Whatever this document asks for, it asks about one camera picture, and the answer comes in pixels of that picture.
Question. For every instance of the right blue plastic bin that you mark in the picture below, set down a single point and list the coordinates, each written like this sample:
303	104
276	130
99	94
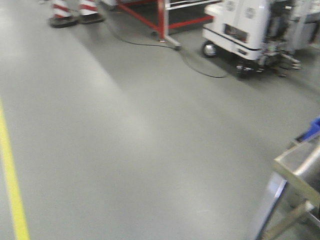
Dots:
314	128

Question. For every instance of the right red white traffic cone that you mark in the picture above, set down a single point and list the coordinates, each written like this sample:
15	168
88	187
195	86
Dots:
89	13

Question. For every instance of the stainless steel rack frame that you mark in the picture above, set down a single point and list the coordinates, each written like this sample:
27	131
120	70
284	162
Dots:
298	167

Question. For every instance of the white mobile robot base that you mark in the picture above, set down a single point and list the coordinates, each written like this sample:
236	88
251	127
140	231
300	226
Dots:
255	31

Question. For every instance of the red metal cart frame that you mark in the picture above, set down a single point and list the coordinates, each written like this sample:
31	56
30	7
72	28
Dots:
162	26

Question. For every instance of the red white traffic cone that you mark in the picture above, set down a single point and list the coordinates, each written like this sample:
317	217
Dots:
89	13
62	16

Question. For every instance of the left red white traffic cone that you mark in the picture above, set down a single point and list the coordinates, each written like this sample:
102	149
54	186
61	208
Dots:
62	16

